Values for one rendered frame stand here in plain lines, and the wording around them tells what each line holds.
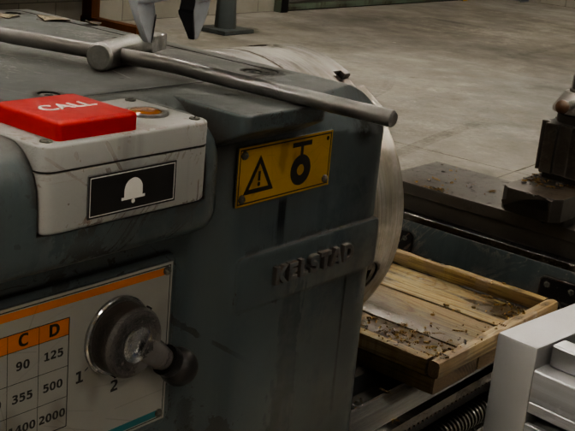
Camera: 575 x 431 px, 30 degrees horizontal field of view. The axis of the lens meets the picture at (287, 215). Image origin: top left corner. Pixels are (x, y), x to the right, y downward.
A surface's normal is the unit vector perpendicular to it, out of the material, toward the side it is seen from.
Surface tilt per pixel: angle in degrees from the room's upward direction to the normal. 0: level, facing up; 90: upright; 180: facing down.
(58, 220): 90
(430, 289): 0
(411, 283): 0
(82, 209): 90
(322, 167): 90
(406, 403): 57
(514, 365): 90
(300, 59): 15
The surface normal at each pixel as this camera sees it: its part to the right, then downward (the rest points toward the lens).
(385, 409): 0.70, -0.29
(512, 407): -0.71, 0.15
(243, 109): 0.09, -0.95
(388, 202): 0.77, 0.10
